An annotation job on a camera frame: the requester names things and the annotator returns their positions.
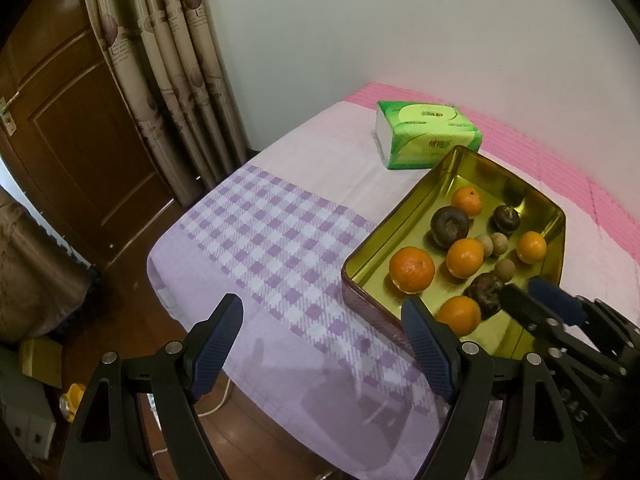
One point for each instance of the green tissue pack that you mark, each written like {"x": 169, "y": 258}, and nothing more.
{"x": 425, "y": 135}

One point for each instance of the small yellow container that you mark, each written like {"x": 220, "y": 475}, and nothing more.
{"x": 75, "y": 397}

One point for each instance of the small orange mandarin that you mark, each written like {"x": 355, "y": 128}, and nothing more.
{"x": 466, "y": 201}
{"x": 464, "y": 258}
{"x": 531, "y": 247}
{"x": 457, "y": 315}
{"x": 411, "y": 270}

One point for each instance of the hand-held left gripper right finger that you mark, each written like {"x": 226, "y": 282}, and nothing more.
{"x": 432, "y": 355}

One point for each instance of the brass door latch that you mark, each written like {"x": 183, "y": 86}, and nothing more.
{"x": 6, "y": 116}

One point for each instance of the beige patterned curtain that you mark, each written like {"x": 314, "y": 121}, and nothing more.
{"x": 165, "y": 60}

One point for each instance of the small brown longan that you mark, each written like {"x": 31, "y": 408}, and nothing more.
{"x": 482, "y": 242}
{"x": 498, "y": 242}
{"x": 505, "y": 268}

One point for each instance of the brown wooden door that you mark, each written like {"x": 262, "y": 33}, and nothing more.
{"x": 75, "y": 160}

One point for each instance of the yellow cardboard box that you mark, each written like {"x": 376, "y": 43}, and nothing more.
{"x": 40, "y": 360}

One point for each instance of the gold and maroon tin box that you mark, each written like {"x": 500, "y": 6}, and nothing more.
{"x": 425, "y": 210}

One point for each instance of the pink purple checked cloth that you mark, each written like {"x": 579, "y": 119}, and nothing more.
{"x": 280, "y": 240}

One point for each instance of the brown cloth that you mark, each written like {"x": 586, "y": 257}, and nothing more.
{"x": 35, "y": 270}

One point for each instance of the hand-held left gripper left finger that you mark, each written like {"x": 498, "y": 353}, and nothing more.
{"x": 212, "y": 355}

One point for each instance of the white power strip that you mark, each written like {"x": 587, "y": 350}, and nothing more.
{"x": 30, "y": 430}

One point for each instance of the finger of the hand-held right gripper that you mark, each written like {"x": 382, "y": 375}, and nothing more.
{"x": 530, "y": 315}
{"x": 557, "y": 300}

